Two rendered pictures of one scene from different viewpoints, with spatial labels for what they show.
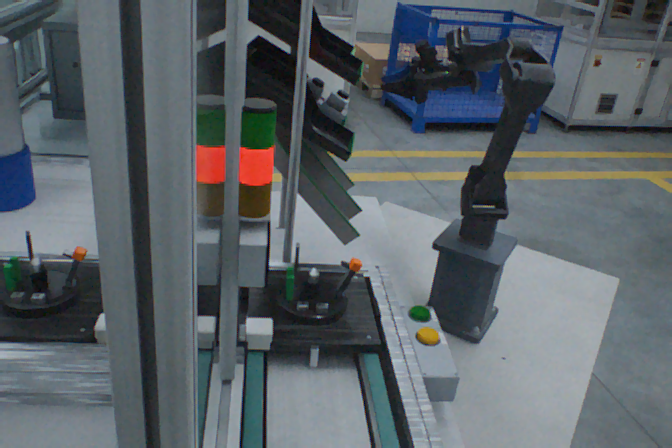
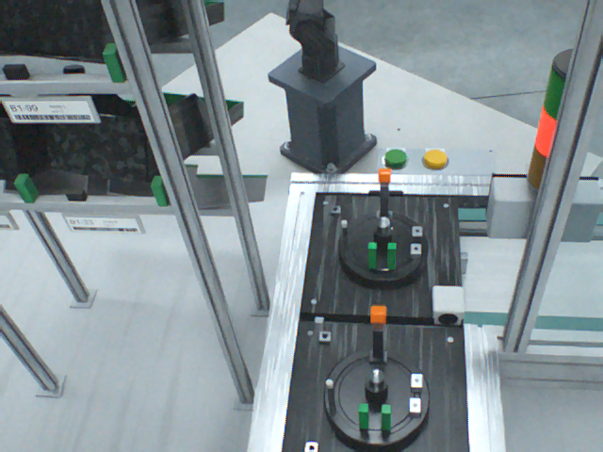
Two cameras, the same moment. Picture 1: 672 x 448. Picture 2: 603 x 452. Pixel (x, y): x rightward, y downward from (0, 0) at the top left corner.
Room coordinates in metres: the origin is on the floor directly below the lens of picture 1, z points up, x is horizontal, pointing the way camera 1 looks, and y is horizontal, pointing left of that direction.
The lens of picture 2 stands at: (0.84, 0.69, 1.82)
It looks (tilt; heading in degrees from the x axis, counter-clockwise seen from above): 49 degrees down; 290
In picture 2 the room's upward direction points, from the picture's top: 8 degrees counter-clockwise
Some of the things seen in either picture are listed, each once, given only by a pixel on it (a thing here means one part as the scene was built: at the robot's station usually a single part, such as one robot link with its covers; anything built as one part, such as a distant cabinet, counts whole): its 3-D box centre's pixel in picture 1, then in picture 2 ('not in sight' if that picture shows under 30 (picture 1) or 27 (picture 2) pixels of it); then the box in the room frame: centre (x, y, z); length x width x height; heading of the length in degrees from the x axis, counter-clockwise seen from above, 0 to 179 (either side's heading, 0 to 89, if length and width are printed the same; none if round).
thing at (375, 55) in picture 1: (413, 71); not in sight; (6.58, -0.65, 0.20); 1.20 x 0.80 x 0.41; 108
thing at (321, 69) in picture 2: (478, 227); (319, 55); (1.14, -0.30, 1.09); 0.07 x 0.07 x 0.06; 63
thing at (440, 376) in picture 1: (425, 350); (434, 172); (0.91, -0.20, 0.93); 0.21 x 0.07 x 0.06; 8
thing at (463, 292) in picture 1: (466, 279); (325, 110); (1.14, -0.30, 0.96); 0.15 x 0.15 x 0.20; 63
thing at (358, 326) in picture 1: (310, 307); (382, 255); (0.96, 0.03, 0.96); 0.24 x 0.24 x 0.02; 8
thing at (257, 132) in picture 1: (256, 126); (573, 88); (0.76, 0.12, 1.38); 0.05 x 0.05 x 0.05
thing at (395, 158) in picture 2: (419, 314); (395, 159); (0.98, -0.19, 0.96); 0.04 x 0.04 x 0.02
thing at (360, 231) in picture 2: (311, 299); (382, 248); (0.96, 0.03, 0.98); 0.14 x 0.14 x 0.02
